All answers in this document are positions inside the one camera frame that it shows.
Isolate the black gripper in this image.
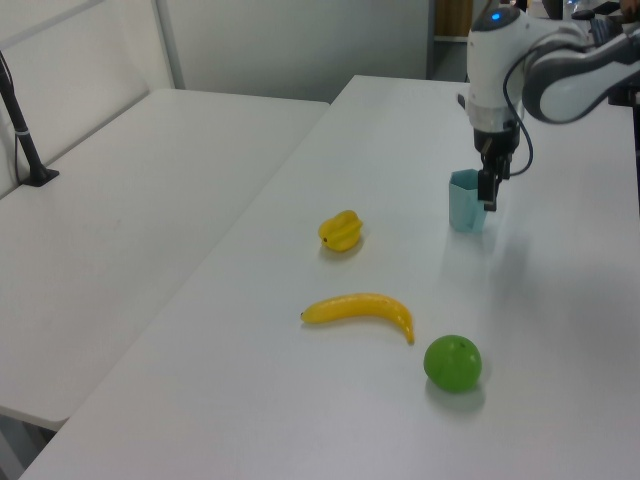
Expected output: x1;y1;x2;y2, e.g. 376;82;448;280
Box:
471;122;522;213

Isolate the light blue faceted mug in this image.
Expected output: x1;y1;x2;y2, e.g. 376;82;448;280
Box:
447;168;488;235

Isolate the yellow toy starfruit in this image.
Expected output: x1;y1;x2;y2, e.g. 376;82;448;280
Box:
317;209;365;254

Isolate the wooden cabinet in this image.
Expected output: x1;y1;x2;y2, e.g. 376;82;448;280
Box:
432;0;475;42

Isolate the yellow toy banana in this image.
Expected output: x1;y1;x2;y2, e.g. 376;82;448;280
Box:
299;291;417;346

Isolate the green toy apple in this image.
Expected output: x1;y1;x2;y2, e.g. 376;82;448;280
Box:
423;333;484;395

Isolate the white side table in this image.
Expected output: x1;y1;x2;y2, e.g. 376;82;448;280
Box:
0;88;332;432

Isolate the black pole with base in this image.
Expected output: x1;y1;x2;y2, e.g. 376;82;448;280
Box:
0;48;61;188

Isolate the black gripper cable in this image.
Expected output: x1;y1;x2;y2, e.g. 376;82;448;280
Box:
501;47;537;176

